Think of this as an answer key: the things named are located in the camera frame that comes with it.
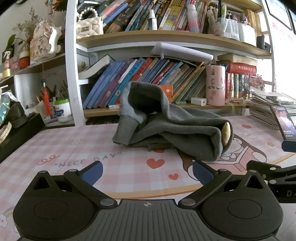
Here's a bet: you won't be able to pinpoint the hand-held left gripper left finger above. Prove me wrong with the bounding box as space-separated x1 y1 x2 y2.
30 161 118 209

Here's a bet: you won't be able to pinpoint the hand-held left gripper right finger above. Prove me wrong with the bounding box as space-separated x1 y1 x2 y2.
178 160 266 209

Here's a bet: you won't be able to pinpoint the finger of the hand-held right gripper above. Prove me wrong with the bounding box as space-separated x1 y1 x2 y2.
246 160 296 185
281 140 296 153

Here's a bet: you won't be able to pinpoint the grey sweatshirt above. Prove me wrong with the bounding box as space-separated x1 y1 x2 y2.
112 81 234 161

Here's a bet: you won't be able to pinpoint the black smartphone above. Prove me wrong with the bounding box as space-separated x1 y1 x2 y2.
270 105 296 142

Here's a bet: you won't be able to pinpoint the stack of magazines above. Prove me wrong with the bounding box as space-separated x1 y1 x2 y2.
248 87 296 130

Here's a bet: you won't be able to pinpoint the white jar with green lid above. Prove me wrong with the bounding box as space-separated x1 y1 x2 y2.
54 99 71 123

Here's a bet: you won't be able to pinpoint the white charger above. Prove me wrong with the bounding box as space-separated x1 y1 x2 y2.
191 97 207 106

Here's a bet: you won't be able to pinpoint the black box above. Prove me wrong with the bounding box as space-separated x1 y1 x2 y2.
0 113 46 163

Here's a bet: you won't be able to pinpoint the red tassel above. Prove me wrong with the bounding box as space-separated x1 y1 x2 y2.
42 80 52 115

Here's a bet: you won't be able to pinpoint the bunch of brushes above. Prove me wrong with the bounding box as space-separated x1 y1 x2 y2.
38 80 70 102

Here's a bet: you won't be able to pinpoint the orange and white box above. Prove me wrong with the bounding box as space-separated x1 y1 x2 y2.
159 85 174 103

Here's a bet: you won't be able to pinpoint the pink printed cup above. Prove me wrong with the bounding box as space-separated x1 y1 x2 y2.
205 65 226 106

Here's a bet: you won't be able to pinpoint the row of slim colourful books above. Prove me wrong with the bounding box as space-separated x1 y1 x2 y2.
83 57 207 109

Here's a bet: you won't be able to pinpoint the thick red book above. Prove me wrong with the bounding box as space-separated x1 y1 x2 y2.
228 61 257 73

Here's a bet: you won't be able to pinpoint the black leather shoe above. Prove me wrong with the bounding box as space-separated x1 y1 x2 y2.
7 101 28 128

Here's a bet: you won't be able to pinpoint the white wristwatch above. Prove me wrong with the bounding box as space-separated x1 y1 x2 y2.
0 122 12 143

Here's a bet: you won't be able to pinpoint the white wooden bookshelf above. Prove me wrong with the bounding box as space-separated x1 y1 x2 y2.
0 0 278 127

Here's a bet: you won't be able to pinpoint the small black device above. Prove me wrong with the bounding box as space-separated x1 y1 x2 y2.
257 35 271 49

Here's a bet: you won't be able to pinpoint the iridescent gift bag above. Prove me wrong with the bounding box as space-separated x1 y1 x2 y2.
0 91 18 127

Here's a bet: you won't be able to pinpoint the white pen holder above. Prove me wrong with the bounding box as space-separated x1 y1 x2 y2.
238 22 257 47

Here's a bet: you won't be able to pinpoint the red round jar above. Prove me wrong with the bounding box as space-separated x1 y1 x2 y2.
18 51 30 69

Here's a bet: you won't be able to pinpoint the framed picture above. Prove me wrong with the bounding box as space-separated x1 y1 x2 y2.
265 0 294 30

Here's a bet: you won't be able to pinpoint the floral pen holder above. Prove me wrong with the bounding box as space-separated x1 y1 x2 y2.
209 17 240 41

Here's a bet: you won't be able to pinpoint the floral ceramic figurine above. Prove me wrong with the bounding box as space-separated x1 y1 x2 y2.
30 20 62 62

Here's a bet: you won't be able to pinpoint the small pink spray bottle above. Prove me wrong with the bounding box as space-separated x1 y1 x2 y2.
2 51 11 70

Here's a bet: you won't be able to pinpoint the white quilted handbag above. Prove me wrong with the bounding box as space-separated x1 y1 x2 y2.
76 7 104 39

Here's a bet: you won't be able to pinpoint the pink gradient bottle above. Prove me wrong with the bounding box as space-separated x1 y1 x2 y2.
187 3 201 32

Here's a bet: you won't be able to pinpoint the green plant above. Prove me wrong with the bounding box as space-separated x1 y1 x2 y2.
5 34 27 54

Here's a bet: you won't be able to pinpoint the dried flowers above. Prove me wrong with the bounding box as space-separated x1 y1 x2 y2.
14 7 42 40

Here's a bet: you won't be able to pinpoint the row of thick colourful books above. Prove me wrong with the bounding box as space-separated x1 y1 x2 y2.
97 0 208 33

